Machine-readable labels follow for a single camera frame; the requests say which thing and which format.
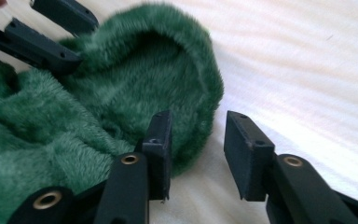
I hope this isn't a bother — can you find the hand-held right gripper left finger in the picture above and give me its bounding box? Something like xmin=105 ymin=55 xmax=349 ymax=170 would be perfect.
xmin=135 ymin=109 xmax=172 ymax=202

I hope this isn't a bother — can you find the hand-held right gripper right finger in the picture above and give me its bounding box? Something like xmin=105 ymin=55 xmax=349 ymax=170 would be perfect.
xmin=223 ymin=109 xmax=276 ymax=203

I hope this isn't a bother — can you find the green plush garment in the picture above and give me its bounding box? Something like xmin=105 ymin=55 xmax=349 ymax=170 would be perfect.
xmin=0 ymin=2 xmax=225 ymax=224

